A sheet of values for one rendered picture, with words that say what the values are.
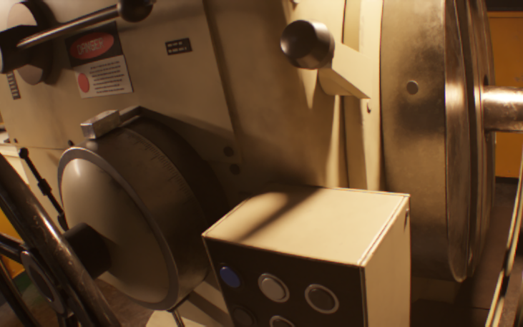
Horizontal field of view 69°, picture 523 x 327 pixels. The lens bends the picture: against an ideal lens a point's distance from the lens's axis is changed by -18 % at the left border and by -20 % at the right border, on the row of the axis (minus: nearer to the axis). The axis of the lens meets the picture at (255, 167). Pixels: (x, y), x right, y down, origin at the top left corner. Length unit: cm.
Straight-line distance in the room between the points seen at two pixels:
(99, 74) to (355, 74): 34
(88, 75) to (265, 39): 30
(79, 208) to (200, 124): 17
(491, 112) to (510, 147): 228
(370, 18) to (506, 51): 233
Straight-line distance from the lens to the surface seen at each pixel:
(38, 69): 72
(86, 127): 52
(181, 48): 47
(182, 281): 49
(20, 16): 74
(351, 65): 40
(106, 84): 59
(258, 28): 41
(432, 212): 52
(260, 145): 45
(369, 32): 49
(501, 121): 72
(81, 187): 51
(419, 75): 49
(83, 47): 62
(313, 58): 33
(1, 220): 323
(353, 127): 46
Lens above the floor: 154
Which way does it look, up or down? 22 degrees down
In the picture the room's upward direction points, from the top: 13 degrees counter-clockwise
